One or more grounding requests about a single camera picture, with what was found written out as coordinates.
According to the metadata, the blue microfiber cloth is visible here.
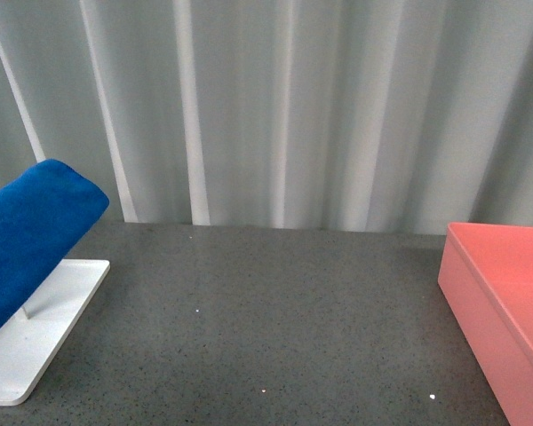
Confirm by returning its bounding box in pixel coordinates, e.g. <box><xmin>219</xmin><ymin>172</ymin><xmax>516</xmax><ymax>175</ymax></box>
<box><xmin>0</xmin><ymin>159</ymin><xmax>109</xmax><ymax>328</ymax></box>

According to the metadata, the white pleated curtain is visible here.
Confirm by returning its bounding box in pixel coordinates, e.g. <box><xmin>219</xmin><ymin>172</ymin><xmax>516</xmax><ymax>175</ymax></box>
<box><xmin>0</xmin><ymin>1</ymin><xmax>533</xmax><ymax>233</ymax></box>

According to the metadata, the pink plastic box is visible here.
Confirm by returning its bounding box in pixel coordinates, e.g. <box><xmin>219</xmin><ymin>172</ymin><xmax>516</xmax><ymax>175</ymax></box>
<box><xmin>438</xmin><ymin>222</ymin><xmax>533</xmax><ymax>425</ymax></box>

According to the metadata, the white towel rack stand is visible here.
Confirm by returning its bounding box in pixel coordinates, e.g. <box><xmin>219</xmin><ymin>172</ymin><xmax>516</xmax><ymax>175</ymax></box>
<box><xmin>0</xmin><ymin>259</ymin><xmax>110</xmax><ymax>406</ymax></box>

